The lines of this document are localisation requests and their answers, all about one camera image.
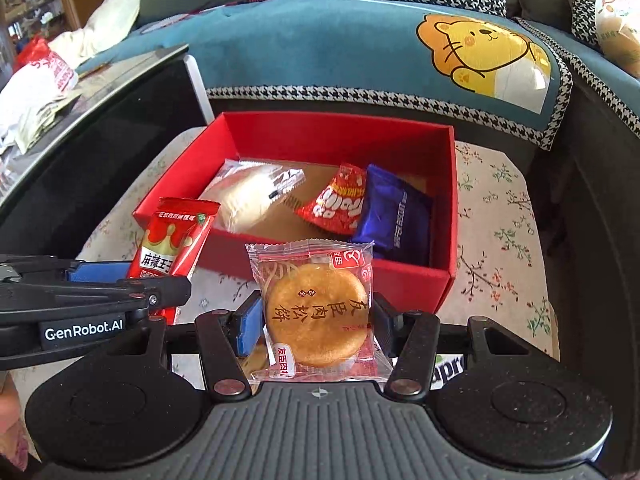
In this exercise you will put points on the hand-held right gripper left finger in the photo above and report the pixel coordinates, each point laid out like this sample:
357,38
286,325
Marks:
250,325

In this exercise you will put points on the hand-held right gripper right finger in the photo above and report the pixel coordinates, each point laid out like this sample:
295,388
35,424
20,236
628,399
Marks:
384,321

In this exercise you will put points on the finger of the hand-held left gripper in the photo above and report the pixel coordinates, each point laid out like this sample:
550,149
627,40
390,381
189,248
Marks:
100,296
100,272

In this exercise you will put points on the tan biscuit packet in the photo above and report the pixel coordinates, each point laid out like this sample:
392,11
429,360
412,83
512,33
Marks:
255,360

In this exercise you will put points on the round golden cake packet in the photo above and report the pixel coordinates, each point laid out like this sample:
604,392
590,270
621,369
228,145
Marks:
315,315

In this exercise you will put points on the red spicy strip packet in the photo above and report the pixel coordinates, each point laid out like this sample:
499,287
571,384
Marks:
172,240

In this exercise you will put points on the green white wafer packet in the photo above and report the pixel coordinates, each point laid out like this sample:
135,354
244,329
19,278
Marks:
450,372

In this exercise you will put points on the purple wafer biscuit packet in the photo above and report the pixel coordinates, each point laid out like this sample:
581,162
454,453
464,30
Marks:
395,220

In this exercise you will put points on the white round bun packet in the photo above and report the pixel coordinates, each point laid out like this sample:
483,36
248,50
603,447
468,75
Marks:
245,200

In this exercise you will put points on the red gummy candy packet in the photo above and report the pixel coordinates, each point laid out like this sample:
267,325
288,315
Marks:
335,205

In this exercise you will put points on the red cardboard box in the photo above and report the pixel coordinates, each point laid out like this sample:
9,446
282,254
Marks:
325,140

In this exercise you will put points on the person's left hand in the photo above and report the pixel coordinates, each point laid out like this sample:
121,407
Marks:
11,420

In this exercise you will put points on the black glossy coffee table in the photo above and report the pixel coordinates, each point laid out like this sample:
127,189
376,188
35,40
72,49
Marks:
100,160

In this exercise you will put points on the beige paper wrapper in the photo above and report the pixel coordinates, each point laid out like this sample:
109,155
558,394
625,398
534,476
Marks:
50,120

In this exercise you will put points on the white red print plastic bag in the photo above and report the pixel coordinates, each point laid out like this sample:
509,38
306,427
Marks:
35,90

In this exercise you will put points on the cream cloth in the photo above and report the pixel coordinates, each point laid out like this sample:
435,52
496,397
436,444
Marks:
110,20

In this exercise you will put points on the teal lion print sofa cover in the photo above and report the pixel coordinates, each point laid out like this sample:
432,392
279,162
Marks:
300,50

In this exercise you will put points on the teal houndstooth border sofa cover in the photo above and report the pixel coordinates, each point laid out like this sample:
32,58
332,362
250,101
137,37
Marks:
615,95

